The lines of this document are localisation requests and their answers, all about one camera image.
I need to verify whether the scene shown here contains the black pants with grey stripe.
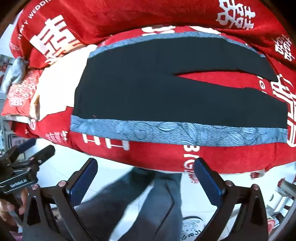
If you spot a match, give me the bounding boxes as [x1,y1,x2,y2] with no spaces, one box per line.
[70,32,288,147]

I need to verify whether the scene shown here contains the person's left hand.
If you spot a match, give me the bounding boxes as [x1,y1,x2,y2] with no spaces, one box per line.
[1,188,28,227]

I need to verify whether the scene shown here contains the red wedding bed blanket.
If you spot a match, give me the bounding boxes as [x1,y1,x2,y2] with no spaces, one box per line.
[11,26,295,173]

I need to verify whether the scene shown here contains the white slipper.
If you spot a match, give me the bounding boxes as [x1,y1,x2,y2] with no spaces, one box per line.
[181,216,205,241]

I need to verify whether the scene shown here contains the person's grey trouser legs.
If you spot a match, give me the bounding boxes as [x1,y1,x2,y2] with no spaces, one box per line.
[74,167,183,240]

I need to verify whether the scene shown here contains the red embroidered pillow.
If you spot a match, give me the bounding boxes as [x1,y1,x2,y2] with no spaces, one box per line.
[1,70,43,118]

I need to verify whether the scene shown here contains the white bed sheet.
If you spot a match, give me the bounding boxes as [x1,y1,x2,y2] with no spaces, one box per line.
[29,45,97,121]

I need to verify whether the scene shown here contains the grey cloth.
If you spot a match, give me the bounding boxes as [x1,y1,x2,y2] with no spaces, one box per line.
[2,56,29,94]

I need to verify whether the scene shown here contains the red folded quilt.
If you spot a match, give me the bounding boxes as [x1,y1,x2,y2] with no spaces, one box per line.
[10,1,295,68]

